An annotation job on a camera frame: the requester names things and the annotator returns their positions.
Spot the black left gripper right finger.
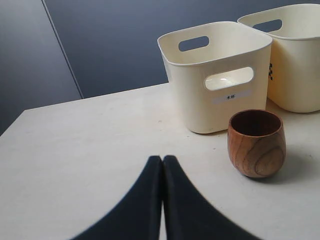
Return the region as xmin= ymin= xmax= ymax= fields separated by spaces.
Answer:
xmin=162 ymin=155 xmax=258 ymax=240

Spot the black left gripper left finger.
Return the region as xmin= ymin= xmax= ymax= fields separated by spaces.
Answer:
xmin=74 ymin=155 xmax=164 ymax=240

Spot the brown wooden cup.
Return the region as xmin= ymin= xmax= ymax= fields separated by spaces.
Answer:
xmin=227 ymin=109 xmax=286 ymax=179

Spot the cream bin left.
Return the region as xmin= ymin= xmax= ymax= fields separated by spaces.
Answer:
xmin=157 ymin=21 xmax=273 ymax=134

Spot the cream bin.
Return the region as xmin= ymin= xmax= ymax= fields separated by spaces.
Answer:
xmin=237 ymin=3 xmax=320 ymax=113
xmin=157 ymin=21 xmax=273 ymax=134

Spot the cream bin middle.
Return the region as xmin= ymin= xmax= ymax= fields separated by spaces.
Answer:
xmin=237 ymin=3 xmax=320 ymax=113

